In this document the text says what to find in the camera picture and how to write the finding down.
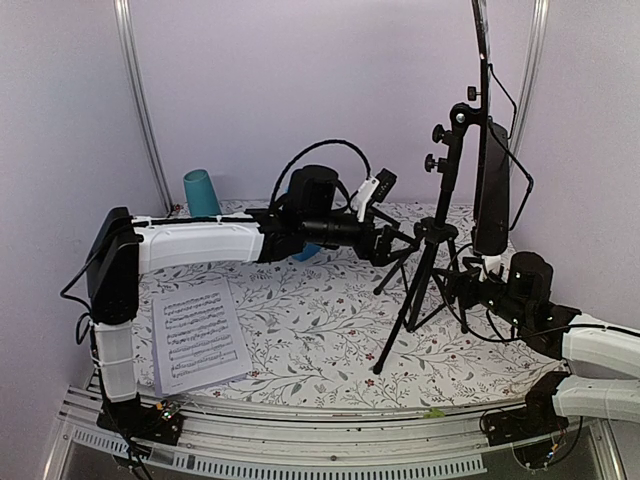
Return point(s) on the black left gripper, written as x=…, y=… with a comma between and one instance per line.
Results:
x=380, y=254

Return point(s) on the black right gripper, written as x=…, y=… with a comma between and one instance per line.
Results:
x=469, y=277

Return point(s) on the black music stand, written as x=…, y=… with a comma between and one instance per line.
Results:
x=491, y=209

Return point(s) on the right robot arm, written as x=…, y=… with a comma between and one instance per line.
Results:
x=558, y=332

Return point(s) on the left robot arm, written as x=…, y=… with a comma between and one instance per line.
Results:
x=127, y=247

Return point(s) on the blue metronome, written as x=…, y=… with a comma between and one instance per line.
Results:
x=308, y=251

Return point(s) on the floral table mat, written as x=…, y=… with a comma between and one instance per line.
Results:
x=315, y=328

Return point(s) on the green tape piece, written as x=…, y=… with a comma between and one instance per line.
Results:
x=434, y=413

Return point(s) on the teal ceramic vase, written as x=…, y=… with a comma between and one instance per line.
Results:
x=200, y=194

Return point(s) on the sheet music booklet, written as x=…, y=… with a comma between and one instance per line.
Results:
x=197, y=339

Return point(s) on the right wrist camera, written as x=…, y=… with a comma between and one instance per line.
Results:
x=491, y=267

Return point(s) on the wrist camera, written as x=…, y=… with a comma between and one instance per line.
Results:
x=491, y=267
x=373, y=189

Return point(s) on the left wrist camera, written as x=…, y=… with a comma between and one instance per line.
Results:
x=373, y=189

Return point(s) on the aluminium frame post right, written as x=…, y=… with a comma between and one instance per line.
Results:
x=533, y=59

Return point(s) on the aluminium front rail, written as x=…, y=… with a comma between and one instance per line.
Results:
x=235, y=440

